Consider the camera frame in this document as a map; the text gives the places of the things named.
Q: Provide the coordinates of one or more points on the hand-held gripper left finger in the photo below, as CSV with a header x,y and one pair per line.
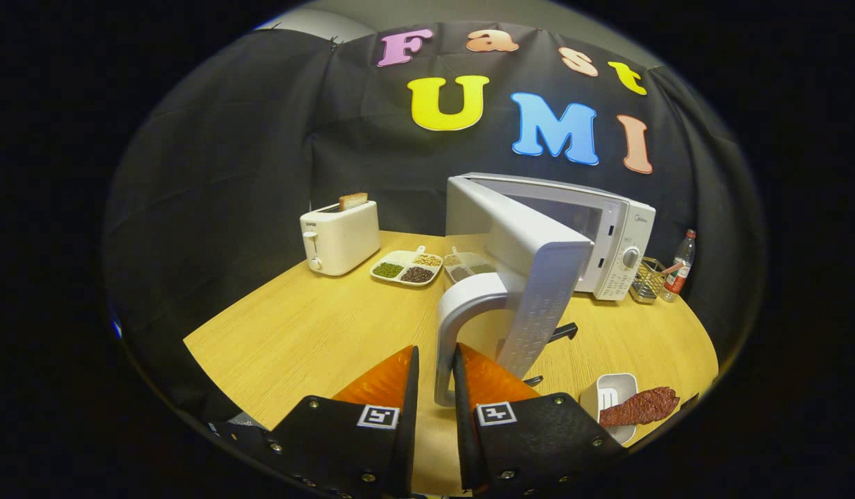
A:
x,y
408,430

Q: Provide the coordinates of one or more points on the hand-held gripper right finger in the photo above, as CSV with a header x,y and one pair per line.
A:
x,y
463,436

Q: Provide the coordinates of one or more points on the reddish brown meat slice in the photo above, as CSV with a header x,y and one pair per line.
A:
x,y
639,407

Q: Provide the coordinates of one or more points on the white toaster oven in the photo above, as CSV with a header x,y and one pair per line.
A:
x,y
531,242

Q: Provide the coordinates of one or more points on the cream pop-up toaster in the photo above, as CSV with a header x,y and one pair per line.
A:
x,y
341,239

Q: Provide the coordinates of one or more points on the small white rectangular dish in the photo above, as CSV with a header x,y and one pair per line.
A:
x,y
611,384

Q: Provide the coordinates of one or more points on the divided tray of beans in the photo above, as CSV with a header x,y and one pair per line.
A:
x,y
400,262

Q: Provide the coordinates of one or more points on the toasted bread slice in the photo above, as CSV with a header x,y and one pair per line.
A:
x,y
353,201

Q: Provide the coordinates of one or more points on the red white checked packet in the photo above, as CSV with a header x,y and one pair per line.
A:
x,y
671,269

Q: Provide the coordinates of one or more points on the clear plastic bottle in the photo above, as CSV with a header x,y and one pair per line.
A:
x,y
679,274

